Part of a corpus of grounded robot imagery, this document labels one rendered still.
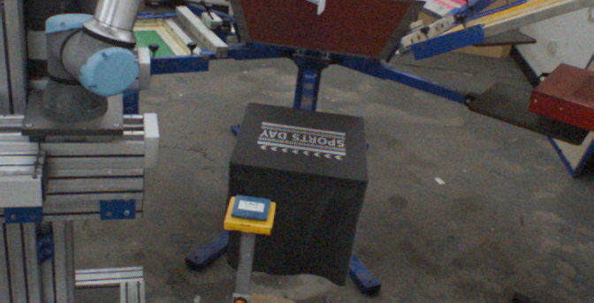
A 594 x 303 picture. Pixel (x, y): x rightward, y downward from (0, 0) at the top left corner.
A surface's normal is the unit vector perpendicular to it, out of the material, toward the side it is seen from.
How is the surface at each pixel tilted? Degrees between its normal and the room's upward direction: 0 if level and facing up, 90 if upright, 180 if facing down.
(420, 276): 0
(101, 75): 98
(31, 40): 90
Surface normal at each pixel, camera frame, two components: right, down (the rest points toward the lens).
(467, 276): 0.11, -0.88
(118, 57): 0.59, 0.53
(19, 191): 0.22, 0.47
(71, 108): 0.22, 0.18
